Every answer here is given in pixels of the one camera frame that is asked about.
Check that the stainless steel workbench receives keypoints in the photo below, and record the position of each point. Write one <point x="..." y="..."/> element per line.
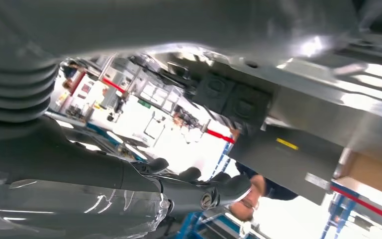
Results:
<point x="326" y="115"/>

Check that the red barrier belt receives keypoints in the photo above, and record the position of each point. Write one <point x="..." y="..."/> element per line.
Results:
<point x="220" y="136"/>
<point x="113" y="85"/>

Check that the black ribbed block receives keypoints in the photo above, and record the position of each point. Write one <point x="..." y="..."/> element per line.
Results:
<point x="247" y="107"/>
<point x="212" y="92"/>

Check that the black tray with yellow label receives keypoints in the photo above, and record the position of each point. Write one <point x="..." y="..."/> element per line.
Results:
<point x="276" y="168"/>

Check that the person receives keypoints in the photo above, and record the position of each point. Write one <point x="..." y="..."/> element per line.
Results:
<point x="247" y="207"/>

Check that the stamped grey metal panel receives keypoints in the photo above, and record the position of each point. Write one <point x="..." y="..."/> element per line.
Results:
<point x="293" y="74"/>

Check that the brown cardboard box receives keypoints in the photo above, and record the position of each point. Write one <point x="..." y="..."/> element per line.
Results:
<point x="372" y="175"/>

